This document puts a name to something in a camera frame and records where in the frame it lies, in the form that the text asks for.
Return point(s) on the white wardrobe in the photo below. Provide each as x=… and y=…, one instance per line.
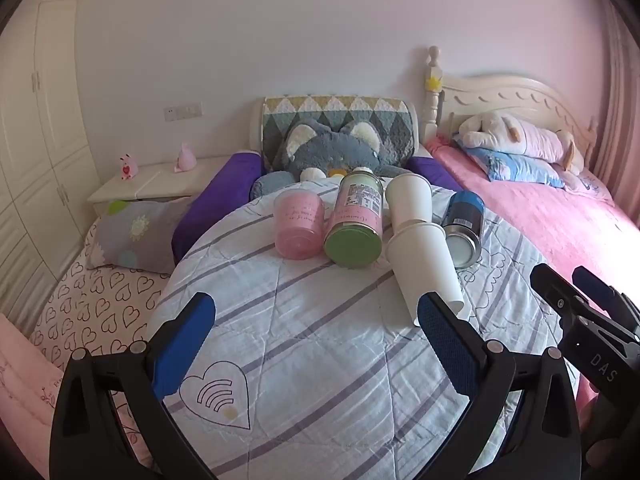
x=40, y=160

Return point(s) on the pink bed sheet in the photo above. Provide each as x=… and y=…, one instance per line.
x=550, y=225

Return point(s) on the purple bolster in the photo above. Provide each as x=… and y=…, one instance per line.
x=435, y=172
x=210, y=195

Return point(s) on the pink curtain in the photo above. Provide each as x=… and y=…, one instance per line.
x=620, y=110

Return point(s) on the white plush dog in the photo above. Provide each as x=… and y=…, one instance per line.
x=505, y=132

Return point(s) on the pink embroidered blanket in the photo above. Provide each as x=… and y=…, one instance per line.
x=25, y=385

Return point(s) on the diamond pattern cushion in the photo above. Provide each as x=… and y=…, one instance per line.
x=392, y=120

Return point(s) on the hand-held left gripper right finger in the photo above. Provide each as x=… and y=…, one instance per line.
x=450, y=347

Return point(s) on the pink doll figure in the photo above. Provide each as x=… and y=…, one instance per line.
x=128, y=167

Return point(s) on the white bed headboard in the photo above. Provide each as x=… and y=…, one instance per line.
x=515, y=97

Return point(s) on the yellow flower decoration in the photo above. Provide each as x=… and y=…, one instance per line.
x=433, y=84

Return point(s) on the pink plastic cup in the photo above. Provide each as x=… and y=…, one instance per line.
x=297, y=220

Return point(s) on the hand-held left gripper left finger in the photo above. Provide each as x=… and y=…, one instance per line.
x=184, y=347

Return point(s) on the green-lidded pink label bottle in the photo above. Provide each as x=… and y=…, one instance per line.
x=355, y=210

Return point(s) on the heart print sheet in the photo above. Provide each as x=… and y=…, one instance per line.
x=95, y=305

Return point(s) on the blue pillow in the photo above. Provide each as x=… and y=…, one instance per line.
x=515, y=167

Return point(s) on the pink bird figurine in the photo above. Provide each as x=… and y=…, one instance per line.
x=185, y=159

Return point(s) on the wall switch panel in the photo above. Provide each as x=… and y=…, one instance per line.
x=183, y=111

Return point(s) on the white paper cup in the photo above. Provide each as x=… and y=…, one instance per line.
x=407, y=197
x=420, y=260

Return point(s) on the grey flower pillow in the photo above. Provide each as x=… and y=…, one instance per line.
x=135, y=232

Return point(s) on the white nightstand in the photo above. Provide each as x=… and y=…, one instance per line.
x=150, y=182

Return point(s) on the grey plush cat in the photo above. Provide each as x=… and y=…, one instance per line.
x=325, y=152

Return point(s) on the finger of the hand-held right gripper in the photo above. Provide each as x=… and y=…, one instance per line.
x=556, y=292
x=602, y=297

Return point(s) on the blue metal can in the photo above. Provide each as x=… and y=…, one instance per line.
x=462, y=210

